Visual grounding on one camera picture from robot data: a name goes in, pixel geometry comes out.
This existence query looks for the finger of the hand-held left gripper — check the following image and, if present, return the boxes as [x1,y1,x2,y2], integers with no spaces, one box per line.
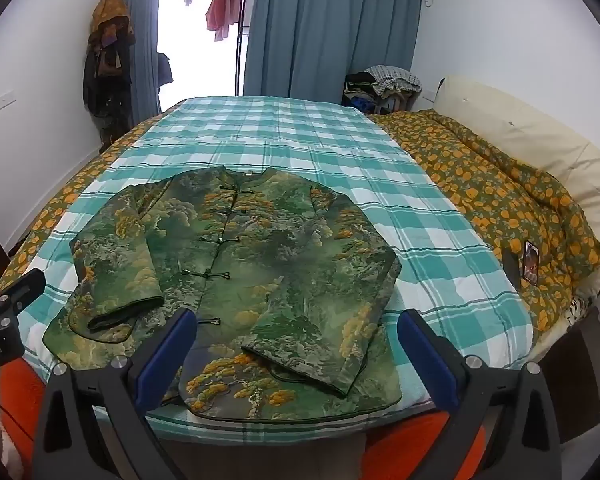
[0,268,47,319]

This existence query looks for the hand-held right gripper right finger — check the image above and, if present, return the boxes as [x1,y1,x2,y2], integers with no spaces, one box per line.
[397,309,564,480]

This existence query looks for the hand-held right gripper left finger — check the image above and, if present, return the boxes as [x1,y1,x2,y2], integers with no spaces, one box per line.
[32,307,199,480]

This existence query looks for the green landscape print jacket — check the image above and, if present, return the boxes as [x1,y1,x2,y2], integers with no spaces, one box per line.
[42,165,404,419]

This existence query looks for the pile of clothes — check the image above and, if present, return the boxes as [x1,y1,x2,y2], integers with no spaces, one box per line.
[343,64,424,114]

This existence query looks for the black clothes rack pole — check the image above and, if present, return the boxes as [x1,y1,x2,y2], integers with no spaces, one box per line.
[234,0,254,97]

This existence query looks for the pink hanging clothes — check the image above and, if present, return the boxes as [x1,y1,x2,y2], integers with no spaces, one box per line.
[205,0,242,41]

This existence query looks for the orange fabric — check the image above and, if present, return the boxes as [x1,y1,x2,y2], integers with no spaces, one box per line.
[0,357,487,480]

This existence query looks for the orange floral bed sheet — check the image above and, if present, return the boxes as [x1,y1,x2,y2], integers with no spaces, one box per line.
[0,101,182,301]

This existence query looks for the smartphone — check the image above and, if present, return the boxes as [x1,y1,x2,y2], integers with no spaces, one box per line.
[522,240,540,286]

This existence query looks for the orange floral quilt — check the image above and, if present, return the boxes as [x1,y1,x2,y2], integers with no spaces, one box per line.
[367,109,600,333]

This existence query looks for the cream headboard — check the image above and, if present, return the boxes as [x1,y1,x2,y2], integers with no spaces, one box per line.
[432,76,600,297]

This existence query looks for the green plaid blanket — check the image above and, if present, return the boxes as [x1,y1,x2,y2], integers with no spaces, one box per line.
[17,95,536,449]

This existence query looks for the dark hanging garment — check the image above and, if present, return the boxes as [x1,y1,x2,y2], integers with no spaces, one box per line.
[157,52,174,97]

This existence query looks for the narrow blue curtain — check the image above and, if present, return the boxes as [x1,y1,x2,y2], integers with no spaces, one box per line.
[115,0,164,126]

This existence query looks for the wide blue curtain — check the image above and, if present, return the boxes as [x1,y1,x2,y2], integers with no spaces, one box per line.
[243,0,424,107]

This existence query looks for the dark clothes hung on wall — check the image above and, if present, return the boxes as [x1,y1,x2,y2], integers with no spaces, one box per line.
[82,0,136,154]

